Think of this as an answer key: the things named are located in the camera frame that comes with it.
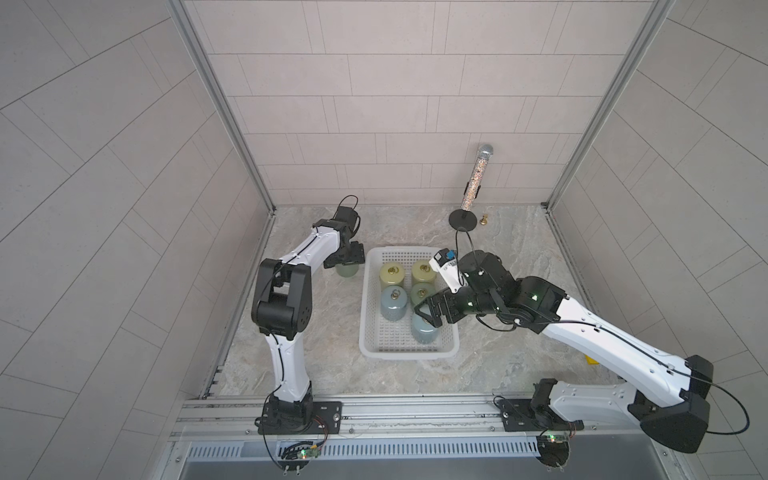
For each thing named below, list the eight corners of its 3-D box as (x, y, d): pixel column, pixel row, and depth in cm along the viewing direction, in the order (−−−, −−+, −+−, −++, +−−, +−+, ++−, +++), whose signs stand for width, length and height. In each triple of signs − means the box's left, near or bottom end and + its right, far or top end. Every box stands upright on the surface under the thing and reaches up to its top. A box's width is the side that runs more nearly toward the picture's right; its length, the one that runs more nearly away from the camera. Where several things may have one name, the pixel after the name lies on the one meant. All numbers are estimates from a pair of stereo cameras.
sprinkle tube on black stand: (454, 231, 111) (469, 169, 89) (464, 206, 120) (480, 142, 97) (471, 237, 110) (491, 174, 87) (480, 210, 119) (500, 147, 96)
